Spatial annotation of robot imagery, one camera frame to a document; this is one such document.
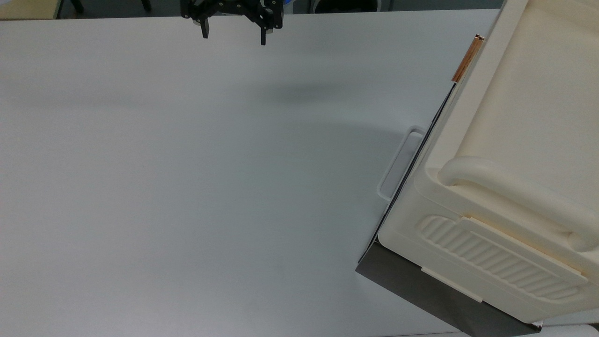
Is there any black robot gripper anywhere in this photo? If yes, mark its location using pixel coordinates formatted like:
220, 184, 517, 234
182, 0, 284, 46

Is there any dark round waste bin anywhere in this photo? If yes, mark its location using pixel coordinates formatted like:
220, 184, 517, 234
311, 0, 381, 14

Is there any light wooden desk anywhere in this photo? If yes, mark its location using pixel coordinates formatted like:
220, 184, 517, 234
0, 0, 62, 20

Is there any wooden stick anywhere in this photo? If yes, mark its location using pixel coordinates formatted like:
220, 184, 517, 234
451, 34, 486, 83

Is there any cream plastic cabinet with handles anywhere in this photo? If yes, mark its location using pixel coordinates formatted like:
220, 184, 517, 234
377, 0, 599, 325

